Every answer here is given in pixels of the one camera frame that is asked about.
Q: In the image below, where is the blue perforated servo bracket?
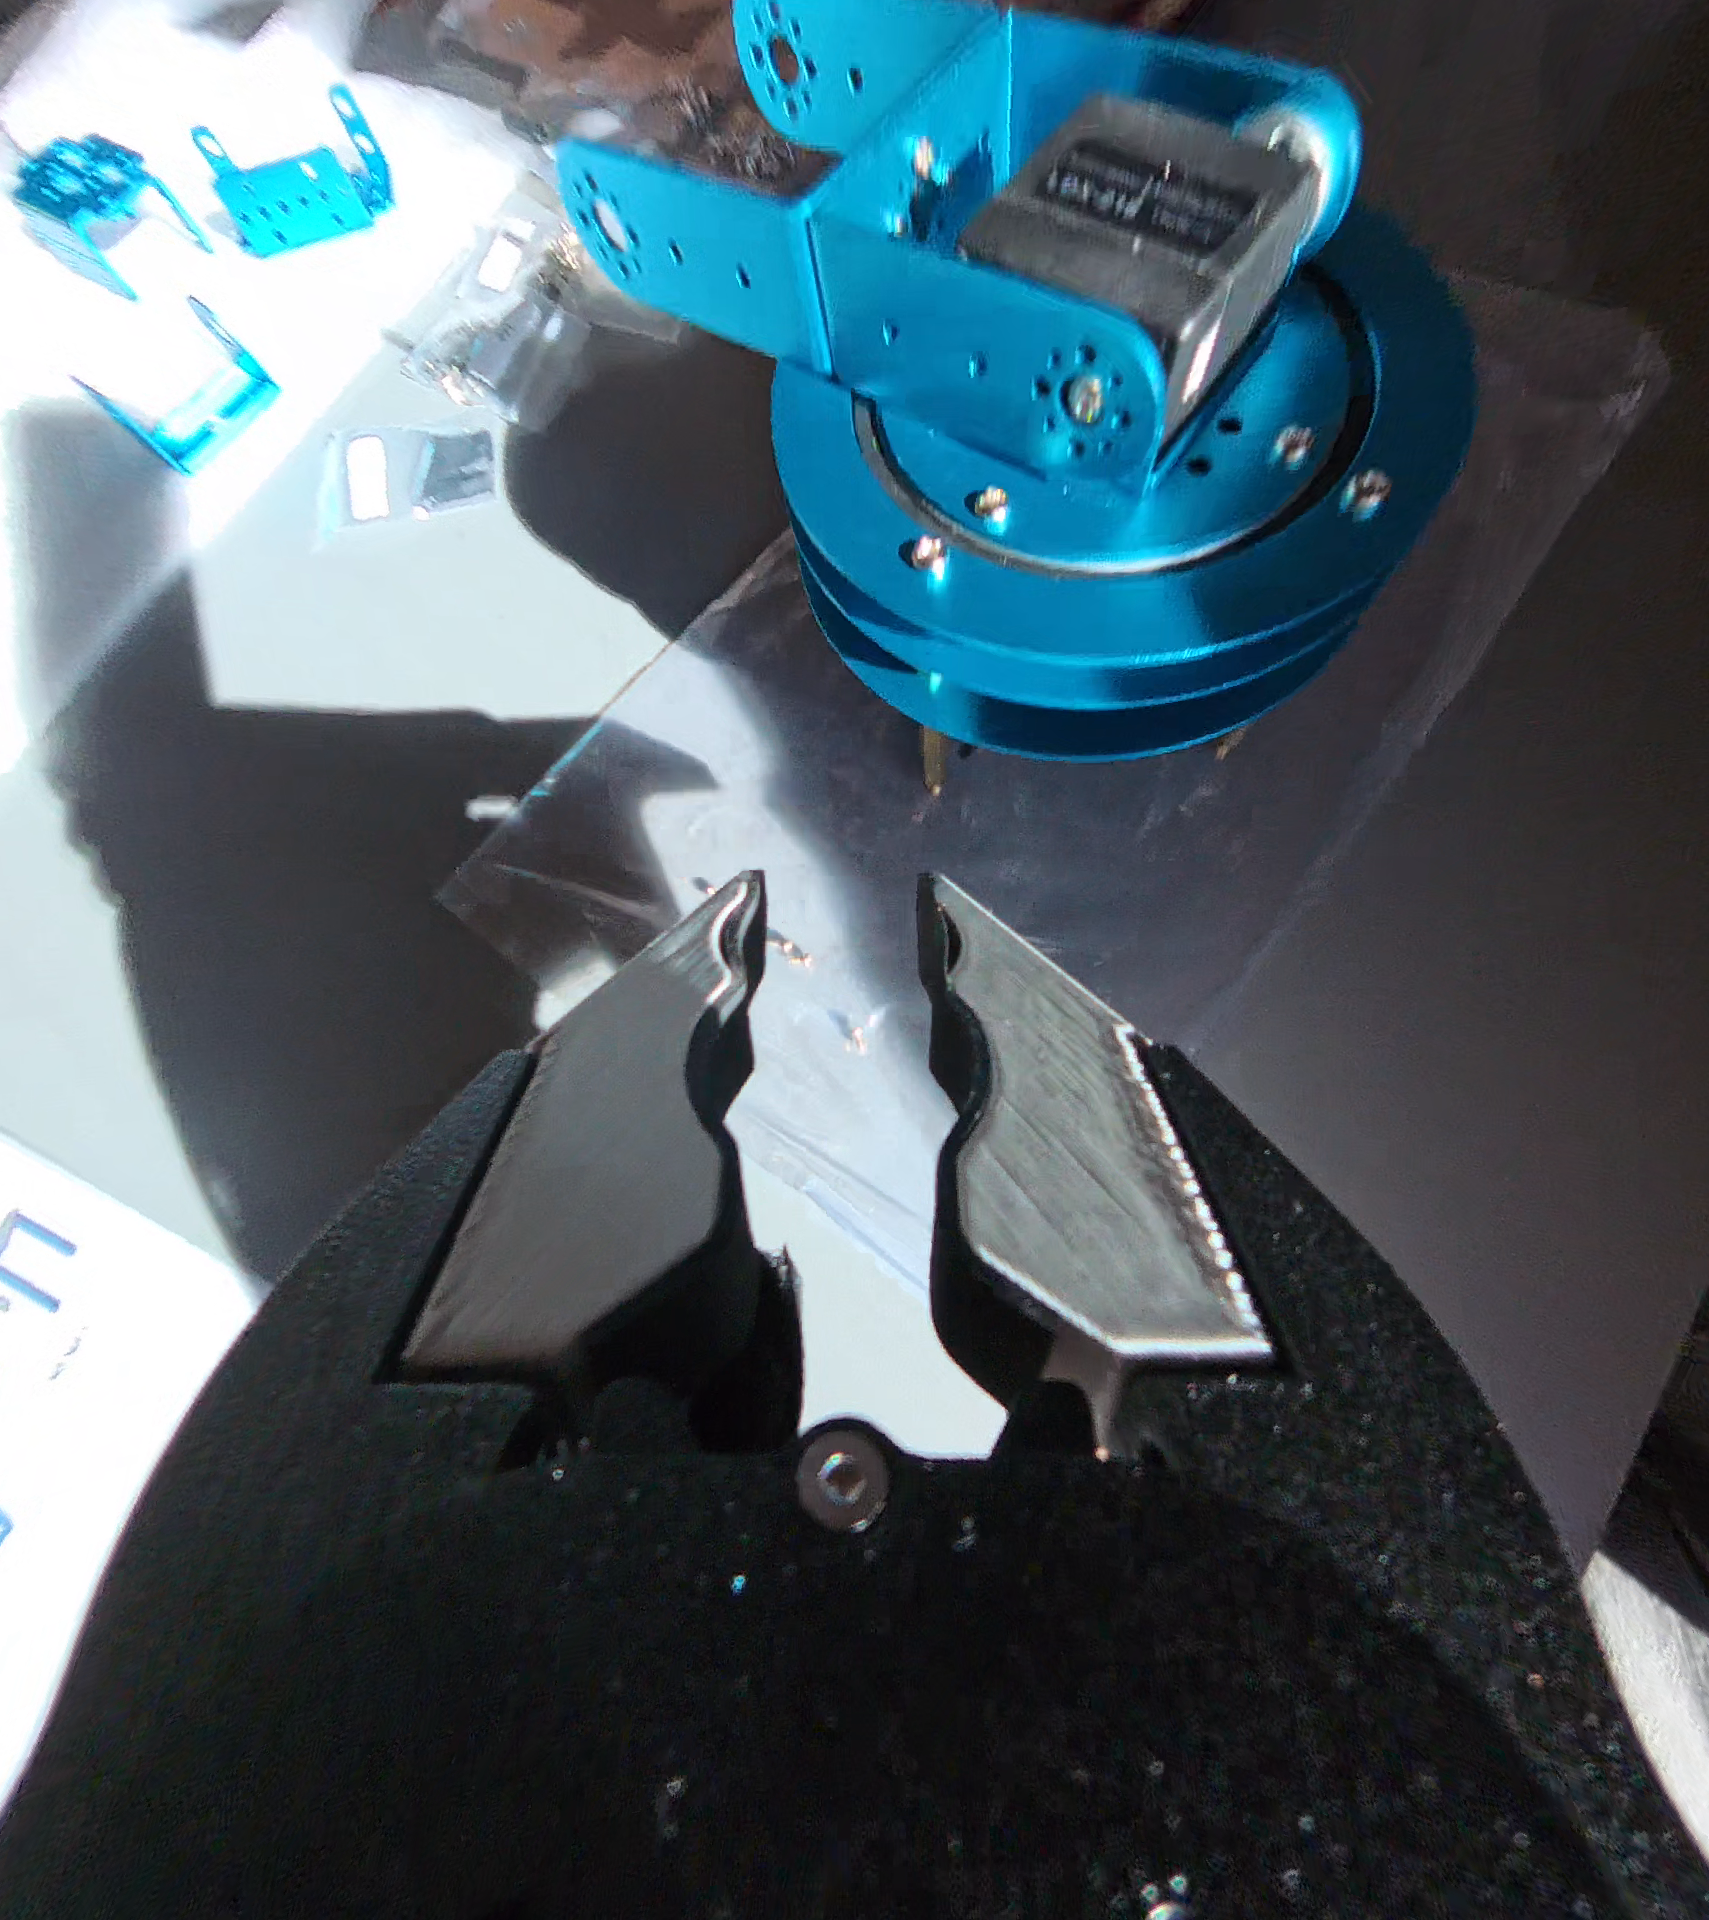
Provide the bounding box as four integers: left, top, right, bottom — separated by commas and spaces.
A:
14, 133, 211, 302

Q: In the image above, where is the clear plastic bag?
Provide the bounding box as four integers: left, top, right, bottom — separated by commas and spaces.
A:
434, 276, 1674, 1308

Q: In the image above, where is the white foam sheet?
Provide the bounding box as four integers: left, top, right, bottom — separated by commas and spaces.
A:
0, 0, 713, 823

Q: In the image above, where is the pile of small screw bags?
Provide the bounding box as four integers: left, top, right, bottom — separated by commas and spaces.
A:
321, 0, 766, 529

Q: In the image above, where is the blue toy robot arm base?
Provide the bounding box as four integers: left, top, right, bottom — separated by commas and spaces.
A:
555, 0, 1480, 797

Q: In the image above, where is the blue long U bracket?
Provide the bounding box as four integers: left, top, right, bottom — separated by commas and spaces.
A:
190, 82, 391, 259

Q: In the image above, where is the blue shallow U bracket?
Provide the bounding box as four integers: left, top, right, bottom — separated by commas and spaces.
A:
74, 296, 278, 479

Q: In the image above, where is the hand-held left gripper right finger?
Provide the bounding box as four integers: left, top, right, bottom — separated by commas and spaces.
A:
916, 872, 1277, 1463

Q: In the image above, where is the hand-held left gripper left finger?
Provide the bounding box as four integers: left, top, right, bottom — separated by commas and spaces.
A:
401, 865, 807, 1449

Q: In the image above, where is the printed instruction sheet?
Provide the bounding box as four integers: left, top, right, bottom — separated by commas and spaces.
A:
0, 1106, 263, 1920

